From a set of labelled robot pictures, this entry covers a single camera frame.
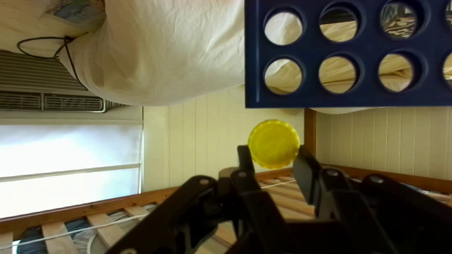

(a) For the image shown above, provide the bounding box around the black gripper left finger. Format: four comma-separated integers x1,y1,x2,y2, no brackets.
104,144,293,254

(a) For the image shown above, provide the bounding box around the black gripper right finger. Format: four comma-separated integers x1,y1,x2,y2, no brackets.
292,145,452,254

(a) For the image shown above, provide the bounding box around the yellow game disk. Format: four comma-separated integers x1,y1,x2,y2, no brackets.
247,118,302,171

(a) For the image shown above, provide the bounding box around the blue perforated game board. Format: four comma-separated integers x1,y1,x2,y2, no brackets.
244,0,452,110

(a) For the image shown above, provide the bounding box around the flat white pillow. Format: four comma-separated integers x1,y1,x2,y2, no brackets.
309,106,452,117

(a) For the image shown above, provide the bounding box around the white roller window blind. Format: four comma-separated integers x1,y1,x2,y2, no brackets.
0,118,145,220

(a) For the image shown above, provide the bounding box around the large white pillow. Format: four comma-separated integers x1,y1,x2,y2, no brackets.
69,0,247,107

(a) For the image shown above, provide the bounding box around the cream printed pillow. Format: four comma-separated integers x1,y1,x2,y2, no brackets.
0,0,107,54

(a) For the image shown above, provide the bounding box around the thin white cord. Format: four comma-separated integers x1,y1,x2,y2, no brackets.
11,178,298,248

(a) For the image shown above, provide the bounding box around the wooden bunk bed frame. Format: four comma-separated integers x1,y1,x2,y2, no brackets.
0,107,452,254

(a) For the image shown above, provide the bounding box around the grey wall air conditioner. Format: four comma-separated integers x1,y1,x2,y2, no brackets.
0,48,128,114

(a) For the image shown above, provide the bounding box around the thin black cord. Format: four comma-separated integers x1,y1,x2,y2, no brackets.
15,35,89,89

